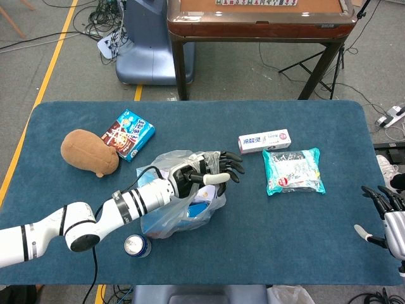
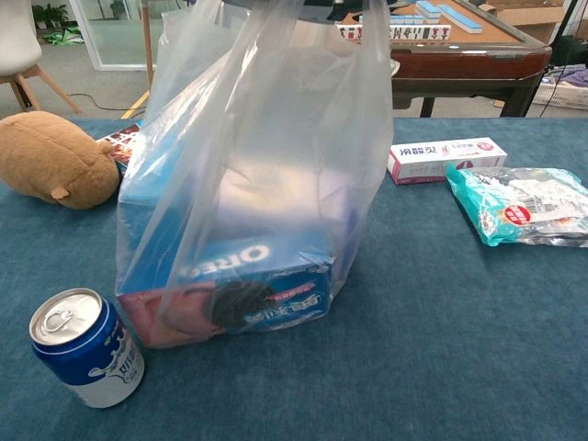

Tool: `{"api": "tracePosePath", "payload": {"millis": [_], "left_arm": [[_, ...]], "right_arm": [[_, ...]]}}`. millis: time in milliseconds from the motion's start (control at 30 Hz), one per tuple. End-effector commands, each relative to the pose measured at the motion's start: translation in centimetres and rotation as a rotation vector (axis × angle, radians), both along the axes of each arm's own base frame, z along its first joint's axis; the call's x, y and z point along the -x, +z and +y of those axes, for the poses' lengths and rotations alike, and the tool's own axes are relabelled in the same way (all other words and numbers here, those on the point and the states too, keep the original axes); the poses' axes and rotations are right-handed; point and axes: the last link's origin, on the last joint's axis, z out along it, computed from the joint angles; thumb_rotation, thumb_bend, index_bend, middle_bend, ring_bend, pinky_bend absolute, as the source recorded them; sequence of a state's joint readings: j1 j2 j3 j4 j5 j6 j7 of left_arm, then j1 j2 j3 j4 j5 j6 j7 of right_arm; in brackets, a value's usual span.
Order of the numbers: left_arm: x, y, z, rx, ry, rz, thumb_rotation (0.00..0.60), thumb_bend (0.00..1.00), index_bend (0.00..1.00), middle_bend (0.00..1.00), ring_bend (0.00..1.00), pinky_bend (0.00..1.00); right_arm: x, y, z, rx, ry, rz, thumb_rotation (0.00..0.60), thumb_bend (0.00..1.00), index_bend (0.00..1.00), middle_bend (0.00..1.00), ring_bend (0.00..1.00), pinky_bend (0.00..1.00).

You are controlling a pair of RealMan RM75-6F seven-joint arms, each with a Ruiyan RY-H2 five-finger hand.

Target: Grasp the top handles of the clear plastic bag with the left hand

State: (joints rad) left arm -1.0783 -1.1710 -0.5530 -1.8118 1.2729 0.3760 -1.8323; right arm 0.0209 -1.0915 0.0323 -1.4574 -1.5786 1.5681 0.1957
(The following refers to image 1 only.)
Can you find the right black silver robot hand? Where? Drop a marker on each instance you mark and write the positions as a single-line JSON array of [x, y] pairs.
[[395, 234]]

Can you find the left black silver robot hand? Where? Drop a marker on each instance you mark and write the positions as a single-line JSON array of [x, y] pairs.
[[186, 180]]

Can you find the clear plastic bag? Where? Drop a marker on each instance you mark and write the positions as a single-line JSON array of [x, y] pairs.
[[164, 221], [289, 295]]

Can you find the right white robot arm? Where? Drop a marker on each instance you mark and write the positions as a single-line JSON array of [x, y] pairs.
[[402, 269]]

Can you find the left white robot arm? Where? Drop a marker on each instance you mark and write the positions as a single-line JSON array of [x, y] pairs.
[[79, 221]]

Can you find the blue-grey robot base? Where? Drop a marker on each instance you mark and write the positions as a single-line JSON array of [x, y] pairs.
[[145, 57]]

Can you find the clear crumpled plastic bag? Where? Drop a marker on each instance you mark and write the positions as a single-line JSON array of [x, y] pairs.
[[289, 295]]

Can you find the white instant food bowl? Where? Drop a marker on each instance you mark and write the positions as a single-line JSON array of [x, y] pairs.
[[207, 193]]

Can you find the blue Oreo cookie pack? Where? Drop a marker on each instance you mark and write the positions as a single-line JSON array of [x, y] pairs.
[[197, 210]]

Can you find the white sneaker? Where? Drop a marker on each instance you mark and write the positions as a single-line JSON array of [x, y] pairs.
[[386, 172]]

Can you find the blue chocolate cookie box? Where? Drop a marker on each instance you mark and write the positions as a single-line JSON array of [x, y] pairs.
[[131, 133]]

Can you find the black foot pedal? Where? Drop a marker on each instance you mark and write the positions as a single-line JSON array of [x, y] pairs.
[[390, 152]]

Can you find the blue drink can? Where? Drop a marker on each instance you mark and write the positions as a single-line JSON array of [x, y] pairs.
[[136, 246]]

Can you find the white toothpaste box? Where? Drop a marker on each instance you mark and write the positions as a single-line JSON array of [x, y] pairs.
[[264, 141]]

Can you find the blue felt table mat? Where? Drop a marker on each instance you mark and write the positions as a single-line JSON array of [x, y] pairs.
[[253, 240]]

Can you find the brown capybara plush toy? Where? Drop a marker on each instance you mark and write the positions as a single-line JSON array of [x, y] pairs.
[[85, 153]]

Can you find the teal wet wipes pack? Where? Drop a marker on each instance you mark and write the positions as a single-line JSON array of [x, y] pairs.
[[294, 172]]

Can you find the grey-blue robot torso base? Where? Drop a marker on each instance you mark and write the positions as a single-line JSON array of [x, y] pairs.
[[199, 294]]

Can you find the white power strip with plugs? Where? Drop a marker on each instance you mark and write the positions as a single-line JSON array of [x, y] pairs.
[[106, 47]]

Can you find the brown mahjong table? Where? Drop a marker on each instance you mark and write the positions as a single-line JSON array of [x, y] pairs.
[[259, 28]]

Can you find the black tripod stand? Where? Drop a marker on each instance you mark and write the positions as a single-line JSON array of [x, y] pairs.
[[332, 76]]

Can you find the row of mahjong tiles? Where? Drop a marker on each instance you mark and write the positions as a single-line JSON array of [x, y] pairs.
[[256, 2]]

